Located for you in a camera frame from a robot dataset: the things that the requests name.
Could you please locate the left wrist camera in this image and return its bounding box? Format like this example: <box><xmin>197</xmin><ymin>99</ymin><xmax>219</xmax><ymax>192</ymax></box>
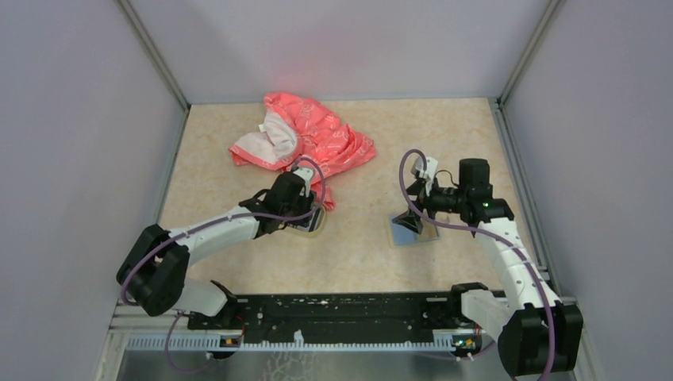
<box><xmin>291</xmin><ymin>166</ymin><xmax>316</xmax><ymax>187</ymax></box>

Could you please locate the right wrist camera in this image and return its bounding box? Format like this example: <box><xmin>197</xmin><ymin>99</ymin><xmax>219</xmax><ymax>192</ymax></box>
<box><xmin>413</xmin><ymin>156</ymin><xmax>438</xmax><ymax>196</ymax></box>

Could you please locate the beige blue card holder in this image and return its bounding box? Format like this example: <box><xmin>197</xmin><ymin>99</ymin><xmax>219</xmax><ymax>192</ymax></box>
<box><xmin>388</xmin><ymin>216</ymin><xmax>440</xmax><ymax>247</ymax></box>

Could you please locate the pink patterned cloth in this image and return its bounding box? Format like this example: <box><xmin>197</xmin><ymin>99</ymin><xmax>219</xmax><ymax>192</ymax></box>
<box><xmin>229</xmin><ymin>92</ymin><xmax>376</xmax><ymax>178</ymax></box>

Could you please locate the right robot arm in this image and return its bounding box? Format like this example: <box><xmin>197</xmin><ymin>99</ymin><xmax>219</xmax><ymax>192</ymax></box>
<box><xmin>394</xmin><ymin>153</ymin><xmax>583</xmax><ymax>380</ymax></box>

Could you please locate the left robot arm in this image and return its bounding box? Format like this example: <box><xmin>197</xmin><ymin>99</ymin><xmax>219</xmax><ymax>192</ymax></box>
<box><xmin>116</xmin><ymin>167</ymin><xmax>318</xmax><ymax>329</ymax></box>

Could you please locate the white slotted cable duct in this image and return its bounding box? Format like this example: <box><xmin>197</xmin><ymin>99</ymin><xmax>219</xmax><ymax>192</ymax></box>
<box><xmin>126</xmin><ymin>333</ymin><xmax>455</xmax><ymax>352</ymax></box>

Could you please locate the gold card tin box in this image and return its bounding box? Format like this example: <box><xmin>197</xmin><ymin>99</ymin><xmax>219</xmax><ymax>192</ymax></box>
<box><xmin>286</xmin><ymin>206</ymin><xmax>326</xmax><ymax>237</ymax></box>

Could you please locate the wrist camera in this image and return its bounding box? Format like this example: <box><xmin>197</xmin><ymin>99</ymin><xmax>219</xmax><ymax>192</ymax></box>
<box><xmin>291</xmin><ymin>166</ymin><xmax>316</xmax><ymax>187</ymax></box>
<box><xmin>413</xmin><ymin>156</ymin><xmax>438</xmax><ymax>196</ymax></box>

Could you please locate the purple cable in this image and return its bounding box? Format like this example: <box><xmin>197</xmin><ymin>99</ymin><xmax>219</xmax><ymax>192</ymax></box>
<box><xmin>398</xmin><ymin>149</ymin><xmax>556</xmax><ymax>381</ymax></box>
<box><xmin>119</xmin><ymin>156</ymin><xmax>328</xmax><ymax>375</ymax></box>

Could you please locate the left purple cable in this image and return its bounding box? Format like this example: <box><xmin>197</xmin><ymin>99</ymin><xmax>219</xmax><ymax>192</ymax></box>
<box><xmin>119</xmin><ymin>156</ymin><xmax>328</xmax><ymax>375</ymax></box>

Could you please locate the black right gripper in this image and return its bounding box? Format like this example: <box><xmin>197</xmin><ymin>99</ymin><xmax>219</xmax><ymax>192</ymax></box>
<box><xmin>392</xmin><ymin>175</ymin><xmax>467</xmax><ymax>233</ymax></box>

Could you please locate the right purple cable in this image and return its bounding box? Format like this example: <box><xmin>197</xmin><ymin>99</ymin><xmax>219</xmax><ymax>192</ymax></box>
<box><xmin>398</xmin><ymin>149</ymin><xmax>556</xmax><ymax>381</ymax></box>

